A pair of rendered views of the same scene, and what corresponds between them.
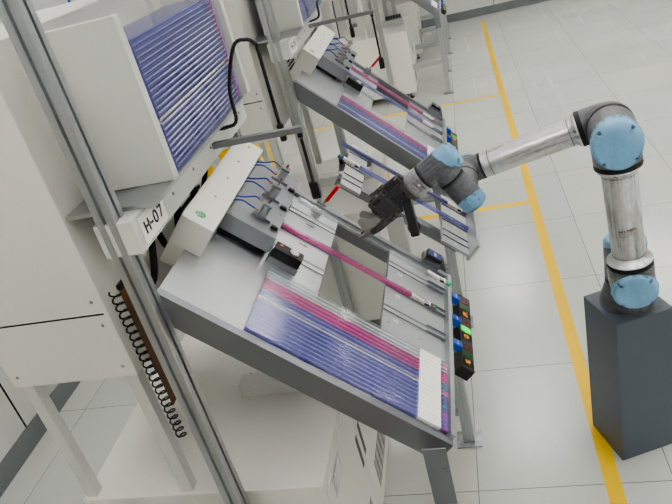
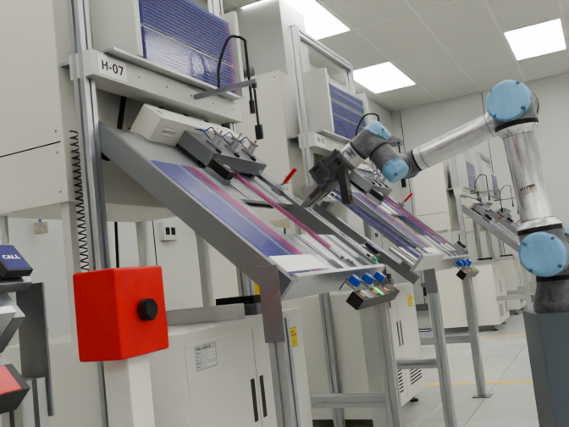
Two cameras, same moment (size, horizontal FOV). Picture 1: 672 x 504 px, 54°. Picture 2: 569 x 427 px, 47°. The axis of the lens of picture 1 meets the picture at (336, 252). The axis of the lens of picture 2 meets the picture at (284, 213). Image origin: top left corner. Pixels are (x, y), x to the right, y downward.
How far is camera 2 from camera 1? 1.21 m
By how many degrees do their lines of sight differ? 35
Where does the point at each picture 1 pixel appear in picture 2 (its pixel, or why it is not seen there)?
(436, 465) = (267, 286)
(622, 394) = (556, 413)
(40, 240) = (40, 80)
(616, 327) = (538, 317)
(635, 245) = (536, 202)
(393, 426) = (243, 255)
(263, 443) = not seen: hidden behind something
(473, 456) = not seen: outside the picture
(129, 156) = (115, 39)
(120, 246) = (80, 69)
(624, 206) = (521, 161)
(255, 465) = not seen: hidden behind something
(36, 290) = (26, 123)
